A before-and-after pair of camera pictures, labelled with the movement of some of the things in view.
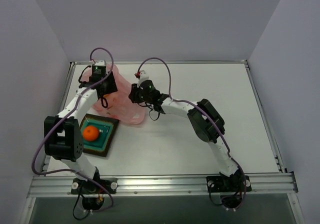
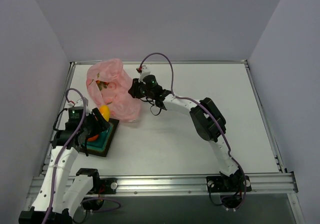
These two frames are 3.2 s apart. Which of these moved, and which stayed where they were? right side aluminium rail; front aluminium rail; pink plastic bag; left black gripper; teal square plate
Moved: left black gripper; pink plastic bag
Stayed: front aluminium rail; teal square plate; right side aluminium rail
